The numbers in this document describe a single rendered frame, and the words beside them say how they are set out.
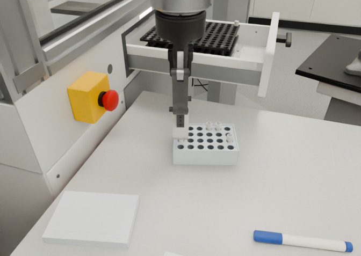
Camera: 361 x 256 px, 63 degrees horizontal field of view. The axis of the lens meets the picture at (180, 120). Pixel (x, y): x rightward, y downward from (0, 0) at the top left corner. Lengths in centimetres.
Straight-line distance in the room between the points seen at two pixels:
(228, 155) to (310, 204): 16
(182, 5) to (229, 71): 30
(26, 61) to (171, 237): 33
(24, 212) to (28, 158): 19
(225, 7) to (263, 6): 199
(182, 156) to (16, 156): 29
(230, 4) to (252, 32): 83
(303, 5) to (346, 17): 46
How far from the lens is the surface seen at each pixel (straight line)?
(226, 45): 73
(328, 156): 66
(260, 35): 90
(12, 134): 53
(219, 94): 192
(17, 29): 46
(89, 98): 53
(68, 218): 51
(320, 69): 97
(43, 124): 52
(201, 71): 69
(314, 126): 73
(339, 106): 101
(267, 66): 64
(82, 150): 63
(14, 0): 46
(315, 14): 371
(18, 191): 66
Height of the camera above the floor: 117
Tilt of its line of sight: 36 degrees down
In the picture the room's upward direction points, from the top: straight up
